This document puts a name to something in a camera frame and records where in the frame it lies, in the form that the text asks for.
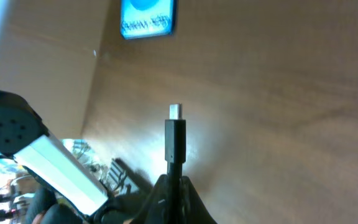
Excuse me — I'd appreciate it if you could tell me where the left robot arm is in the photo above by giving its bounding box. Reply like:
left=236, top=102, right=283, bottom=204
left=0, top=90, right=142, bottom=223

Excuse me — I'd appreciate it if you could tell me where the black USB charging cable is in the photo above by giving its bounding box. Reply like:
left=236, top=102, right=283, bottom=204
left=164, top=103, right=187, bottom=224

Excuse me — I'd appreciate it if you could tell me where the blue screen Galaxy smartphone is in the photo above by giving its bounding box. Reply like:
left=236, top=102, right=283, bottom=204
left=120, top=0, right=177, bottom=40

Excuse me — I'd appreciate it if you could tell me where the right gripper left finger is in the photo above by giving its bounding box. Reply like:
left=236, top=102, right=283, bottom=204
left=131, top=174, right=168, bottom=224

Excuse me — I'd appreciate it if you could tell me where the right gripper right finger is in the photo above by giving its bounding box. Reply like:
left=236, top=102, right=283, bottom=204
left=180, top=176, right=217, bottom=224

